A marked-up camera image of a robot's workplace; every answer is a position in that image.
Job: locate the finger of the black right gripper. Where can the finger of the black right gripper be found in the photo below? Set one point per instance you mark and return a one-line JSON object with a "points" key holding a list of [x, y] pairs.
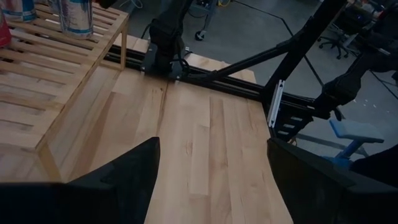
{"points": [[107, 3]]}

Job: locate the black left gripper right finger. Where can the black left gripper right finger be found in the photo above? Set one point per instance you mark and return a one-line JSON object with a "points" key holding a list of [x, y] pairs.
{"points": [[326, 196]]}

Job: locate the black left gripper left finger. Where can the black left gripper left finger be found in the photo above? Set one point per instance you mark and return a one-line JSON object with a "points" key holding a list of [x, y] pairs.
{"points": [[93, 199]]}

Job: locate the silver slim can blue tab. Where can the silver slim can blue tab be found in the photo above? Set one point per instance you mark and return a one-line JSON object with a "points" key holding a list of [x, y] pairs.
{"points": [[76, 18]]}

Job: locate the blue silver Red Bull can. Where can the blue silver Red Bull can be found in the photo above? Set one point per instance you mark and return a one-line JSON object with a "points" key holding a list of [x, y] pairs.
{"points": [[18, 11]]}

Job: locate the red white Spindrift can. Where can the red white Spindrift can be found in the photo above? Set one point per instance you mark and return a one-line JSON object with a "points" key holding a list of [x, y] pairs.
{"points": [[3, 32]]}

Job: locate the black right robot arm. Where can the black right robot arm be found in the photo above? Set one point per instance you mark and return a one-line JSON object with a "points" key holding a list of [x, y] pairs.
{"points": [[168, 31]]}

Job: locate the wooden slatted shelf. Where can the wooden slatted shelf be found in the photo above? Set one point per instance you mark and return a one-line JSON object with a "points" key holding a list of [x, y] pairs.
{"points": [[46, 77]]}

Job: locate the blue stool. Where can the blue stool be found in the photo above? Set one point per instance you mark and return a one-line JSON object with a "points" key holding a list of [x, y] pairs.
{"points": [[356, 130]]}

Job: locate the metal cart with caster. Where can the metal cart with caster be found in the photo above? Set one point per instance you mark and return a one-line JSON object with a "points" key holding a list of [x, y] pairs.
{"points": [[203, 18]]}

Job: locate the black office chair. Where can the black office chair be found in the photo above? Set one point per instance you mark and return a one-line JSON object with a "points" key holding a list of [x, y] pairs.
{"points": [[335, 43]]}

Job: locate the white bracket strip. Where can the white bracket strip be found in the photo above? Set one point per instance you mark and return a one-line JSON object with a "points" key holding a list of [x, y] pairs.
{"points": [[275, 102]]}

